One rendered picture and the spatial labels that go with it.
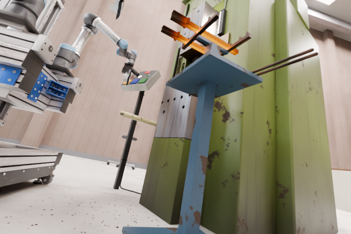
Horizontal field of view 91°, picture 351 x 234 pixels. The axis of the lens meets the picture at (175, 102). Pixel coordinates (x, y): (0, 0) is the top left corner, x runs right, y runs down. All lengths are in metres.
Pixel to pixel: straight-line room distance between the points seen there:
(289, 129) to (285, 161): 0.22
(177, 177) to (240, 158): 0.37
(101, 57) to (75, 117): 1.86
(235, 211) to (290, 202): 0.46
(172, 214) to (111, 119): 4.06
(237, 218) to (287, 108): 0.85
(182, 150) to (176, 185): 0.20
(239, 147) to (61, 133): 4.62
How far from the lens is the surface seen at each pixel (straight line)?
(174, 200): 1.10
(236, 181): 1.07
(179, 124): 1.16
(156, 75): 1.82
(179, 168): 1.08
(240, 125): 1.10
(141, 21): 6.42
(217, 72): 0.79
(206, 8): 1.83
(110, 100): 5.08
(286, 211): 1.44
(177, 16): 0.96
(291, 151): 1.43
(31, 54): 1.08
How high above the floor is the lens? 0.32
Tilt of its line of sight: 19 degrees up
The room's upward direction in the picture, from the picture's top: 11 degrees clockwise
